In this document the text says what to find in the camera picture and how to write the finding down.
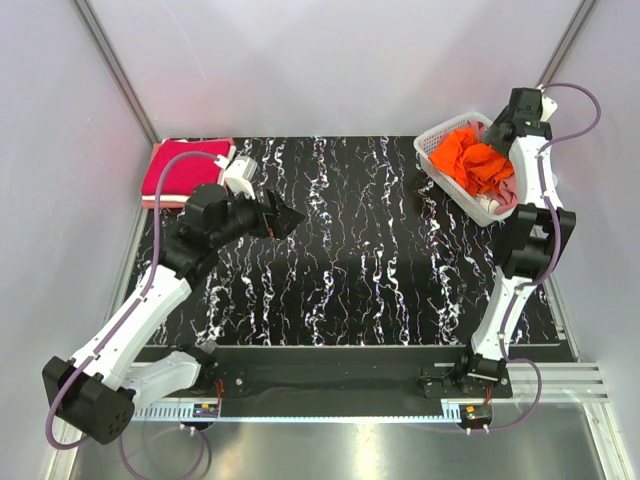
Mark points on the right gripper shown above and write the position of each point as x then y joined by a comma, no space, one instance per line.
494,128

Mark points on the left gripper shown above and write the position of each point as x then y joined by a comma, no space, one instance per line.
272,220

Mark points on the orange t shirt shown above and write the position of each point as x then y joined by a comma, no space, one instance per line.
447,157

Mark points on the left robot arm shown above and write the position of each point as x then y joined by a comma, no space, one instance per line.
98,390

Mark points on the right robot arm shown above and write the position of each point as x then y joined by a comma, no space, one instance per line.
529,246

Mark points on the white plastic basket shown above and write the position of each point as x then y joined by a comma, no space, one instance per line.
427,142

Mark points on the dusty pink t shirt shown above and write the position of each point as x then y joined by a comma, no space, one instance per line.
488,173

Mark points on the folded magenta t shirt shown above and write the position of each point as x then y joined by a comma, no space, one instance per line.
185,167

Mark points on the folded pink t shirt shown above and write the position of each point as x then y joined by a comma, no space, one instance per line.
165,204

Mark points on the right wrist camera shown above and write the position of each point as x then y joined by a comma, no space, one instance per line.
549,107

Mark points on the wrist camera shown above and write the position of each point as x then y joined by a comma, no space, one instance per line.
238,176
549,107

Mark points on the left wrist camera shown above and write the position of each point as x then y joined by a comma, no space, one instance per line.
238,176

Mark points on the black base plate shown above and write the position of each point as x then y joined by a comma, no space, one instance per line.
386,377

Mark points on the white cable duct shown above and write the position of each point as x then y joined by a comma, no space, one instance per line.
231,412

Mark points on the aluminium frame rail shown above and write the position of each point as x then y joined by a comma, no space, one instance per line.
561,383

